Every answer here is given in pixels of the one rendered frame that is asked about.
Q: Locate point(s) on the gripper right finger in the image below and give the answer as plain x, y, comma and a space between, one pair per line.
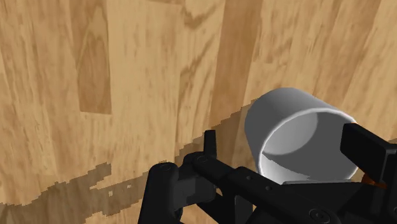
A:
372, 155

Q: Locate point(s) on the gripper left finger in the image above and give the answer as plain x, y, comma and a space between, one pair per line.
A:
173, 189

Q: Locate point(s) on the white cup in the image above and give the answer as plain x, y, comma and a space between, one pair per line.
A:
279, 124

